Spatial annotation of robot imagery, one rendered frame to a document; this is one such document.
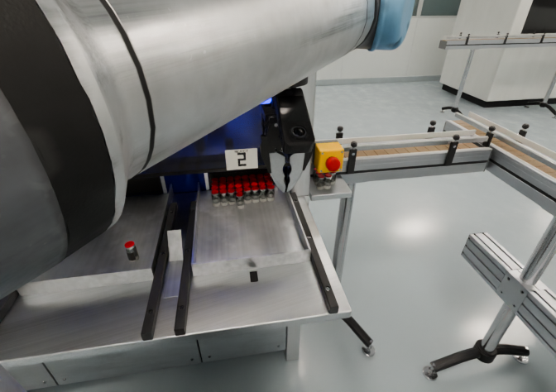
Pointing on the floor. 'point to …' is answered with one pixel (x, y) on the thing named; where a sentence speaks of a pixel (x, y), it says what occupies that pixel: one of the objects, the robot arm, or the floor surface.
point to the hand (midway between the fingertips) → (286, 188)
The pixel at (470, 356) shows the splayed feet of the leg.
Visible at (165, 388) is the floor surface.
